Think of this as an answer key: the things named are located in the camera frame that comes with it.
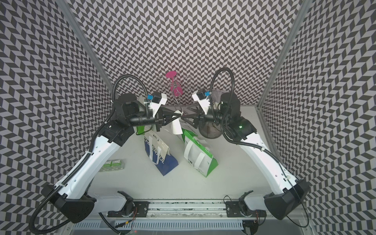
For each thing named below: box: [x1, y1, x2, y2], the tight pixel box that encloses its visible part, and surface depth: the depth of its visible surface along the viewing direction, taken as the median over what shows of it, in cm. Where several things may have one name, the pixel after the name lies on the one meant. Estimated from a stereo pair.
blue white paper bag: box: [143, 130, 179, 177], surface depth 75 cm
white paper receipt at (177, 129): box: [171, 110, 184, 135], surface depth 60 cm
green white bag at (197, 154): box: [181, 127, 219, 178], surface depth 72 cm
